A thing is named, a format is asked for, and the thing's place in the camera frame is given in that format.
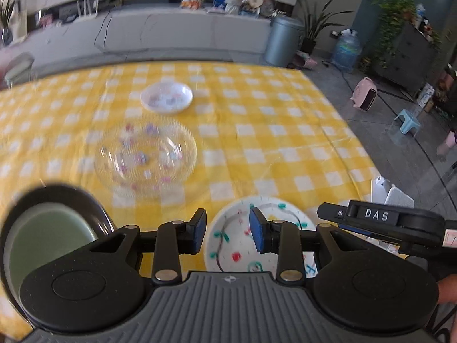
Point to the long-leaf potted plant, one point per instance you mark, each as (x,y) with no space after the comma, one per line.
(314,25)

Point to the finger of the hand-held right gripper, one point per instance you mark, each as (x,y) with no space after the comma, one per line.
(375,235)
(332,211)

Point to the green pothos plant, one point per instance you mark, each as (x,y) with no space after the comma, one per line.
(392,25)

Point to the white printed box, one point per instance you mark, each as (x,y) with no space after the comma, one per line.
(425,96)

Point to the white marble TV cabinet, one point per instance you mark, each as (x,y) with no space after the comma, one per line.
(178,32)

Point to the yellow checked tablecloth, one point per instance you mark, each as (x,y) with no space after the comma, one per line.
(267,150)

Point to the green ceramic bowl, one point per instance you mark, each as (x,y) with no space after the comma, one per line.
(46,243)

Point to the small grey cushioned chair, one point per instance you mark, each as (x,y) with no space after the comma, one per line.
(19,68)

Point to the white painted plate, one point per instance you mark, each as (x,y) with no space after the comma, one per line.
(232,243)

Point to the grey pedal trash can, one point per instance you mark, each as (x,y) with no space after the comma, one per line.
(282,43)

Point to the blue water jug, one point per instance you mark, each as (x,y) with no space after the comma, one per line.
(346,51)

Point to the small blue plastic stool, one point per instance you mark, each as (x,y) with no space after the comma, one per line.
(407,118)

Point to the small white patterned plate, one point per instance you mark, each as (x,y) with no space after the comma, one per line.
(166,96)

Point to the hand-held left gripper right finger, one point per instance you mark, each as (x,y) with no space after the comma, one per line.
(259,234)

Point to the green plant in blue vase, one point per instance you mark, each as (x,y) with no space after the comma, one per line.
(7,18)

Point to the small patterned plant pot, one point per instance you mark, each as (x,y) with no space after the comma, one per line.
(364,64)

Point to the grey drawer dresser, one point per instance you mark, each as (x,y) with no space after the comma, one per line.
(407,57)

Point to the person's right forearm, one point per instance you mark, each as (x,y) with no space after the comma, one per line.
(448,287)

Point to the clear glass plate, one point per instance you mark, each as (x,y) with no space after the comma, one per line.
(146,157)

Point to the round white hand fan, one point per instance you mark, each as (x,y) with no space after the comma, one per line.
(255,0)

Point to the orange steel bowl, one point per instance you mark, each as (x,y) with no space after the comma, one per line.
(94,209)

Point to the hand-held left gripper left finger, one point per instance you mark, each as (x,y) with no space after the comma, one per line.
(200,230)

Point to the white wifi router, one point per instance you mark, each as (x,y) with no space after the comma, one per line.
(87,12)

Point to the pink space heater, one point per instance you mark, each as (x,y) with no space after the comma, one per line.
(362,94)

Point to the white knitted pot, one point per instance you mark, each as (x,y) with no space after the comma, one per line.
(232,5)

